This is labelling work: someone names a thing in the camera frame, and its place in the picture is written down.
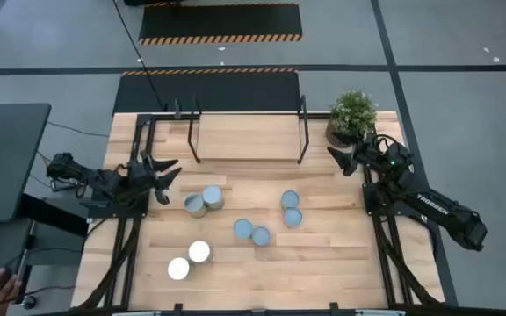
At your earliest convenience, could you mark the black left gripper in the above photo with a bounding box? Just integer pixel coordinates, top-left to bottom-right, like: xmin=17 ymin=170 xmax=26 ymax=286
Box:
xmin=120 ymin=151 xmax=184 ymax=206

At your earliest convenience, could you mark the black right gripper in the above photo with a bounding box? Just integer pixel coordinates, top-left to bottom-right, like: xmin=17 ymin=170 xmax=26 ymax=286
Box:
xmin=326 ymin=132 xmax=390 ymax=178

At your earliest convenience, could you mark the wooden shelf with black frame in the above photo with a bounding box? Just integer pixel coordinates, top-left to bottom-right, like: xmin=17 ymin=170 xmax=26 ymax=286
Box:
xmin=185 ymin=94 xmax=311 ymax=166

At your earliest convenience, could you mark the thin black cable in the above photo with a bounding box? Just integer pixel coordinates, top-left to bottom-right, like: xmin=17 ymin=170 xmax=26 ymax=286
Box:
xmin=112 ymin=0 xmax=169 ymax=113

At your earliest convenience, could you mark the tin can with grey lid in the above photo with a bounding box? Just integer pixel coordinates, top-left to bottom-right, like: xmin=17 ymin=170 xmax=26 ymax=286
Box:
xmin=183 ymin=193 xmax=209 ymax=219

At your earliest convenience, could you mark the black mat with hazard stripes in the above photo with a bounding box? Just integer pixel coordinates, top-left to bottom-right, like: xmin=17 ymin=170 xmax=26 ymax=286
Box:
xmin=138 ymin=2 xmax=303 ymax=47
xmin=112 ymin=68 xmax=301 ymax=116

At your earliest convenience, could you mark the diced tomatoes label can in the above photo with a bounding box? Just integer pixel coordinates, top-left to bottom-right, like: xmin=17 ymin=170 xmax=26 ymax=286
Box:
xmin=282 ymin=207 xmax=304 ymax=229

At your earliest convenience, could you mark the tall tin can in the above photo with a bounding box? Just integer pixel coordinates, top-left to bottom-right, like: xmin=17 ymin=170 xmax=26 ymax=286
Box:
xmin=166 ymin=256 xmax=192 ymax=282

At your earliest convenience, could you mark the thin floor cable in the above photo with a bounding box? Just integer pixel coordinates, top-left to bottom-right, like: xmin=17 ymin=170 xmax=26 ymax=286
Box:
xmin=46 ymin=121 xmax=110 ymax=139

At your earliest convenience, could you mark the tall peaches label can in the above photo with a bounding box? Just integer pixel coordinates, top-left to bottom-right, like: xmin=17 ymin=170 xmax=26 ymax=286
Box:
xmin=187 ymin=240 xmax=214 ymax=266

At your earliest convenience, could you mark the tall vegetables label can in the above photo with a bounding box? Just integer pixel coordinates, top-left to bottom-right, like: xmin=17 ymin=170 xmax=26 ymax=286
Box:
xmin=233 ymin=218 xmax=255 ymax=241

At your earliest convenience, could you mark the green peas label can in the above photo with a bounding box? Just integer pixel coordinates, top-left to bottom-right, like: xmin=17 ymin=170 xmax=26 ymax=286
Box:
xmin=279 ymin=189 xmax=301 ymax=211

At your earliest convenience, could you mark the dark grey desk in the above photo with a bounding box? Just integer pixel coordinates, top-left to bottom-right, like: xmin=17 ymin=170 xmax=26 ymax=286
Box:
xmin=0 ymin=103 xmax=52 ymax=225

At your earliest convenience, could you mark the short teal can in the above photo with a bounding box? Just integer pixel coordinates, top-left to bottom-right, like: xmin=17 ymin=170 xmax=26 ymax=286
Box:
xmin=250 ymin=226 xmax=272 ymax=248

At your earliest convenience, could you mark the green plant in ribbed pot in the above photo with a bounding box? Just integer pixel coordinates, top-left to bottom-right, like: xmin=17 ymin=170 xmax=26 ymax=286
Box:
xmin=325 ymin=90 xmax=380 ymax=150

